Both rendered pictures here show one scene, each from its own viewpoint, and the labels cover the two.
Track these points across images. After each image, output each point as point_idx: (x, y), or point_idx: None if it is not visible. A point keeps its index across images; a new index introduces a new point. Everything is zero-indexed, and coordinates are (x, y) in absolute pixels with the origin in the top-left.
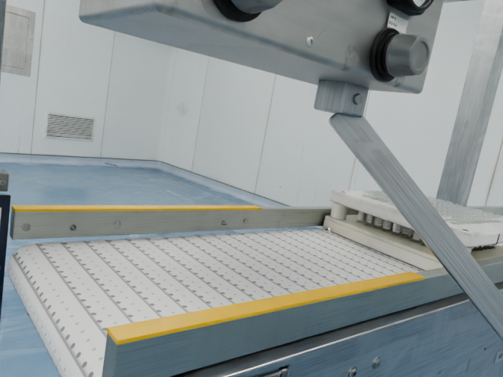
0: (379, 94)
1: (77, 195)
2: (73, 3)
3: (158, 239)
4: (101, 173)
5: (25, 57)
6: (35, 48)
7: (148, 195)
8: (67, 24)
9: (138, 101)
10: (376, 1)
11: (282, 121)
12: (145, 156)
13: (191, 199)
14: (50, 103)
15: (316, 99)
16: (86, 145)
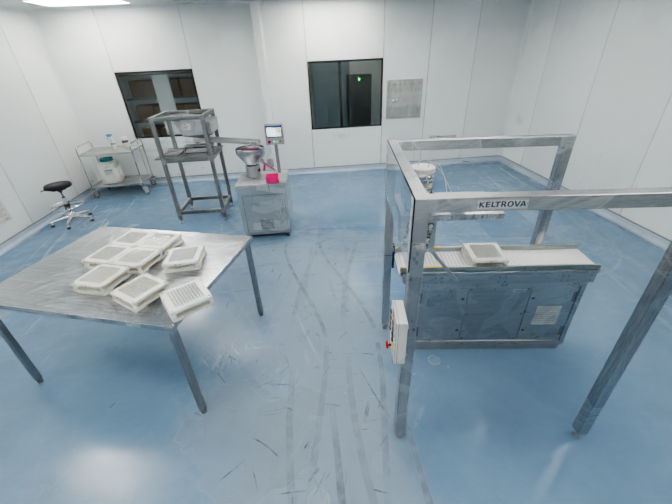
0: (670, 116)
1: (439, 190)
2: (445, 64)
3: None
4: (457, 170)
5: (417, 107)
6: (423, 100)
7: (480, 188)
8: (441, 79)
9: (487, 117)
10: None
11: (588, 133)
12: (490, 153)
13: (509, 190)
14: (430, 130)
15: None
16: (450, 151)
